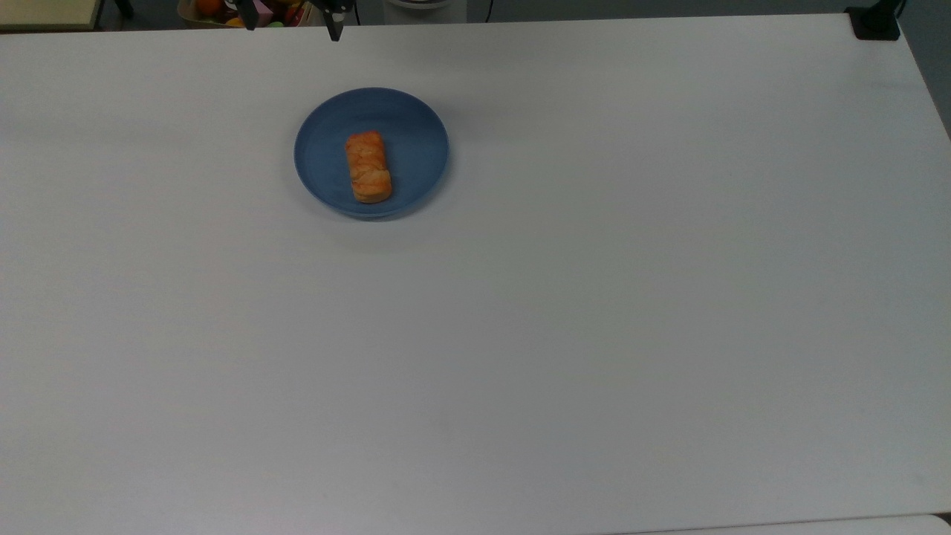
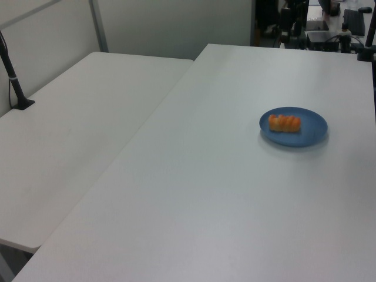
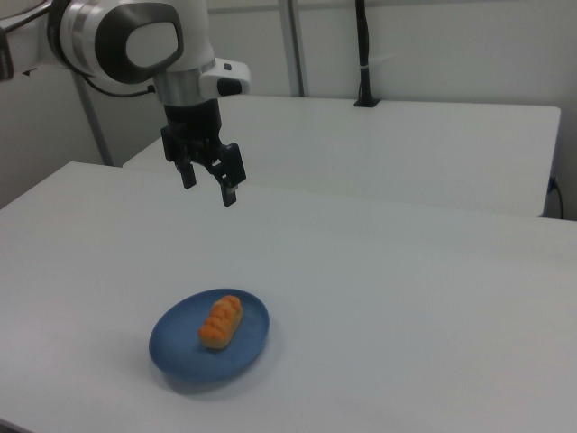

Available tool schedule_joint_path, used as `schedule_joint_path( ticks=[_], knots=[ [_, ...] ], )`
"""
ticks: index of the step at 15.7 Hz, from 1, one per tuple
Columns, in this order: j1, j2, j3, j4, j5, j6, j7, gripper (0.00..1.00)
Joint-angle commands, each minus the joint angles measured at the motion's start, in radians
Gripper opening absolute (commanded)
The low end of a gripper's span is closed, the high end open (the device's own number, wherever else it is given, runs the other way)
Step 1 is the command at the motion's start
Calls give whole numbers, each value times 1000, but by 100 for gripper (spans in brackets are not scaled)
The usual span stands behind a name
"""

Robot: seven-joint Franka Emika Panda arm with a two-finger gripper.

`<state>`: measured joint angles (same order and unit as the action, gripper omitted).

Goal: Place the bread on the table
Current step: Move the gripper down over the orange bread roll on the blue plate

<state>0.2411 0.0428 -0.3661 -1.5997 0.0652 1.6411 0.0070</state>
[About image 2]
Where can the dark grey laptop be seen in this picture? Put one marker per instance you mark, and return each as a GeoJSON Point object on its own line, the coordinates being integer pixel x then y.
{"type": "Point", "coordinates": [354, 22]}

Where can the white background desk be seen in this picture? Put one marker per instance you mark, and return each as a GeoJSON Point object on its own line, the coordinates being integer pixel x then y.
{"type": "Point", "coordinates": [337, 22]}

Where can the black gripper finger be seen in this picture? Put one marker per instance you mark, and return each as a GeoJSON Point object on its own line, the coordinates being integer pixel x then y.
{"type": "Point", "coordinates": [298, 27]}
{"type": "Point", "coordinates": [286, 19]}

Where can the blue round plate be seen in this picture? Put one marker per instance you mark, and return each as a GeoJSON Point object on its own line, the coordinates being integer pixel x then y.
{"type": "Point", "coordinates": [311, 133]}

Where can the black pole with flat base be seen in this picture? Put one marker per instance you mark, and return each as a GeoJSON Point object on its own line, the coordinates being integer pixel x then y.
{"type": "Point", "coordinates": [14, 85]}

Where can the black computer mouse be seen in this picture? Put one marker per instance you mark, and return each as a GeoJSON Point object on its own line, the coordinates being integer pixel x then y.
{"type": "Point", "coordinates": [365, 9]}

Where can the grey partition frame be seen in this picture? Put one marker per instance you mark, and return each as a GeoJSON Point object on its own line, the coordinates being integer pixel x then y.
{"type": "Point", "coordinates": [100, 29]}

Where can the black camera pole with clamp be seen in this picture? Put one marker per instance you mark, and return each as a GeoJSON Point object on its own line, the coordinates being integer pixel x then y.
{"type": "Point", "coordinates": [366, 51]}

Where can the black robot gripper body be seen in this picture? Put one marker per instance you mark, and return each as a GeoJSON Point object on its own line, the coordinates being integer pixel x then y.
{"type": "Point", "coordinates": [298, 8]}

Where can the orange twisted bread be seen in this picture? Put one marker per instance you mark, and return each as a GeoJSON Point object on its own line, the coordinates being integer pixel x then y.
{"type": "Point", "coordinates": [284, 123]}

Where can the black electronics box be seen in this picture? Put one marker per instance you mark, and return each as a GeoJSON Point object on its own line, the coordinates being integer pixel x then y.
{"type": "Point", "coordinates": [323, 41]}

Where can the black stand with white collar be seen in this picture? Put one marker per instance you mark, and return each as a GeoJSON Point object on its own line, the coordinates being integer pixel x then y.
{"type": "Point", "coordinates": [345, 41]}

